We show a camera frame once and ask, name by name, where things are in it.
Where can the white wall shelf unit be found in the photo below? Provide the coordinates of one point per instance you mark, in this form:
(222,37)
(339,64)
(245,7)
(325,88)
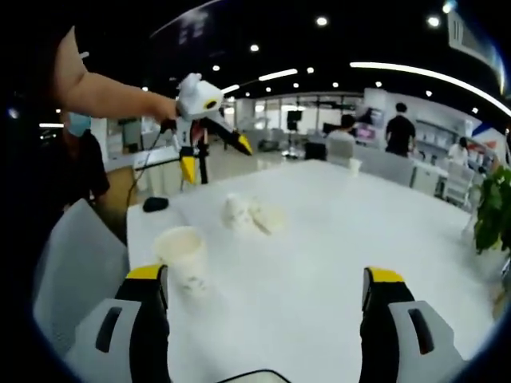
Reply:
(435,135)

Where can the pink screen monitor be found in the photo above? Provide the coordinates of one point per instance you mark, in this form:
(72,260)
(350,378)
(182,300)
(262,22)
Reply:
(367,131)

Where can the light grey office chair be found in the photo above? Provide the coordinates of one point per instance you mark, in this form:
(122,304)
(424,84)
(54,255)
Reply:
(80,259)

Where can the short ceiling light strip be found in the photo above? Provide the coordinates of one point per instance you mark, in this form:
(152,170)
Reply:
(277,74)

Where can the brown cabinet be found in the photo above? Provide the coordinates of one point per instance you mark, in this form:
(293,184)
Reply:
(121,191)

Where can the black monitor on stand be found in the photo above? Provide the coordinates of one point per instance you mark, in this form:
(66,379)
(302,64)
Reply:
(294,119)

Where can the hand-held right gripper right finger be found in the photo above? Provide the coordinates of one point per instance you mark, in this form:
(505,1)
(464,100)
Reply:
(403,339)

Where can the white slatted chair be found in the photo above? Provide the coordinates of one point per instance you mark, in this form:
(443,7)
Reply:
(459,183)

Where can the black computer mouse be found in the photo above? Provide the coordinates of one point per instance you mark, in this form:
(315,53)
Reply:
(155,204)

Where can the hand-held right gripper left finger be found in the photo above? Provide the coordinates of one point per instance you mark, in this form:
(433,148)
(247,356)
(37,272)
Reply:
(120,339)

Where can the person's left hand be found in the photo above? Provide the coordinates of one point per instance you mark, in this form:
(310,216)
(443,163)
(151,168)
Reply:
(164,109)

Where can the ceiling air conditioner vent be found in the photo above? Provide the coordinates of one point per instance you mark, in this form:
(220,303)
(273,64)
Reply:
(467,34)

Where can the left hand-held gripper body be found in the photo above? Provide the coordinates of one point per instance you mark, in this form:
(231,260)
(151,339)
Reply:
(195,97)

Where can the white table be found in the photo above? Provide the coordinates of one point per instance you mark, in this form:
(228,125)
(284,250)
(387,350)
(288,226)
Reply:
(339,259)

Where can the group of round ceiling spotlights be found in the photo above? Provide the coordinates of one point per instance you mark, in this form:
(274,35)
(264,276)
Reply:
(321,20)

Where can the curved ceiling light strip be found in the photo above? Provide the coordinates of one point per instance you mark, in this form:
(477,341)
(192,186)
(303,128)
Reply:
(419,72)

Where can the red blue wall banner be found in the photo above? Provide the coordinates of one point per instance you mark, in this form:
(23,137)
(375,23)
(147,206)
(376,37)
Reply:
(485,133)

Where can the potted green plant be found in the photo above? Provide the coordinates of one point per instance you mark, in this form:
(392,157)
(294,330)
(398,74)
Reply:
(493,211)

